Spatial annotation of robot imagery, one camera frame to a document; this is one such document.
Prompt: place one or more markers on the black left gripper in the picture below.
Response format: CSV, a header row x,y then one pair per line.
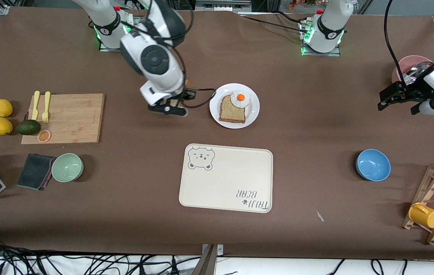
x,y
409,91

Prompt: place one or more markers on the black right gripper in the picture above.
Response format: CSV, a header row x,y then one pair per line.
x,y
183,96

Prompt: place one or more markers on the white round plate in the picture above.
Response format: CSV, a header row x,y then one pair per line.
x,y
253,114

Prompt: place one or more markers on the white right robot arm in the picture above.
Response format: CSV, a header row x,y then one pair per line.
x,y
155,57

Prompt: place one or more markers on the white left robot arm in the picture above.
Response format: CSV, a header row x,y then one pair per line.
x,y
327,34

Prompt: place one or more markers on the metal scoop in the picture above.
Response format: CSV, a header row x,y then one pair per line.
x,y
419,69

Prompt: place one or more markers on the pink bowl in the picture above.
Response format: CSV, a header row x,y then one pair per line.
x,y
412,60

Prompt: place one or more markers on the bread slice under egg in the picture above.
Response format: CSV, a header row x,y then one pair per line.
x,y
231,114

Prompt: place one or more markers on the toy fried egg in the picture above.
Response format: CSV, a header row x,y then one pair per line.
x,y
240,97

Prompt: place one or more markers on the blue bowl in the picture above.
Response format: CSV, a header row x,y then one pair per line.
x,y
373,165

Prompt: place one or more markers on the cream tray with bear print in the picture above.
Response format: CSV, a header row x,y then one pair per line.
x,y
226,179

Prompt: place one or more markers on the wooden cutting board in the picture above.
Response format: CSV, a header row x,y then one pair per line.
x,y
71,118

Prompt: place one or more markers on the yellow mug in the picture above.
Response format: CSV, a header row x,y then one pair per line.
x,y
425,215

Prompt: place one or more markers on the white paper scrap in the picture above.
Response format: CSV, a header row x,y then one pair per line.
x,y
320,216

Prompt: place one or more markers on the pale green bowl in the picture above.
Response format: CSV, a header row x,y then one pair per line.
x,y
67,167

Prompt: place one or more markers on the yellow plastic fork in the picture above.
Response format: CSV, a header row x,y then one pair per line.
x,y
45,110

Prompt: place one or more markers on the toy orange slice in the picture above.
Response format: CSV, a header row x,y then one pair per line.
x,y
44,136

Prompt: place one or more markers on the yellow plastic knife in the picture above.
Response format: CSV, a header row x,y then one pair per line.
x,y
35,107

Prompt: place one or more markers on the dark green avocado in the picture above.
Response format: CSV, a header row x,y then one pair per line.
x,y
28,127

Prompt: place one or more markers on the dark grey folded cloth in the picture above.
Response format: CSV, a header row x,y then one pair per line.
x,y
35,172

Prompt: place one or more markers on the yellow lemon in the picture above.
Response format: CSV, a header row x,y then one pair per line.
x,y
2,108
2,126

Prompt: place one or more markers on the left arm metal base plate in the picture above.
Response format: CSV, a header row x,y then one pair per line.
x,y
320,54

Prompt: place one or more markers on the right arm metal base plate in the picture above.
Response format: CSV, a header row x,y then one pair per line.
x,y
104,47

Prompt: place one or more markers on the grey metal bracket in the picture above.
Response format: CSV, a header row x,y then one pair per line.
x,y
212,250

